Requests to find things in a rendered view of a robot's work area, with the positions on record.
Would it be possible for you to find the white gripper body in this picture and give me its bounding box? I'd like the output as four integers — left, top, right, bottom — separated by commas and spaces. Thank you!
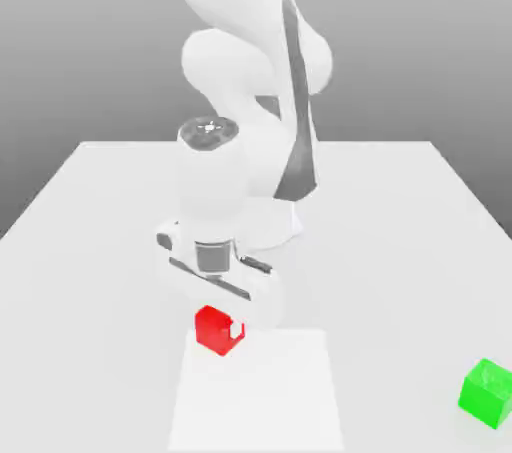
167, 255, 284, 329

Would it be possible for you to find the small red cube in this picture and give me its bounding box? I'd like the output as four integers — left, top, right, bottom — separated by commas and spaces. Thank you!
194, 304, 246, 357

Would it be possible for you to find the small green cube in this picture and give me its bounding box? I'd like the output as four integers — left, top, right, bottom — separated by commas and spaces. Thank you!
457, 357, 512, 431

